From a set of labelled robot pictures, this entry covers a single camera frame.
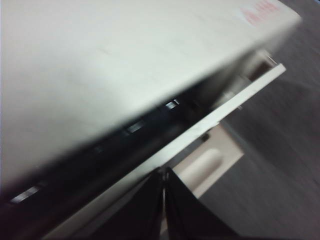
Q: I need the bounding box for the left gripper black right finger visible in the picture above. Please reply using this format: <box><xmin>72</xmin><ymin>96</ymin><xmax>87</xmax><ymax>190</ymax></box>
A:
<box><xmin>163</xmin><ymin>166</ymin><xmax>228</xmax><ymax>240</ymax></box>

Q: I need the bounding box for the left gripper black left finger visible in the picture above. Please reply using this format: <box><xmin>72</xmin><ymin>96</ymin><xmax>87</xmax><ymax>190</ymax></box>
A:
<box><xmin>109</xmin><ymin>170</ymin><xmax>165</xmax><ymax>240</ymax></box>

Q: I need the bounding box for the glass oven door with handle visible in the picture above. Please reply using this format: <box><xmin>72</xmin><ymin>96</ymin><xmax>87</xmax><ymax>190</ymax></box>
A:
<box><xmin>42</xmin><ymin>63</ymin><xmax>287</xmax><ymax>240</ymax></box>

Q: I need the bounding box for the cream Toshiba toaster oven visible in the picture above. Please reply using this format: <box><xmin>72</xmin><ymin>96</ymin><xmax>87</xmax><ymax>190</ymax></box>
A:
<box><xmin>0</xmin><ymin>0</ymin><xmax>304</xmax><ymax>240</ymax></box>

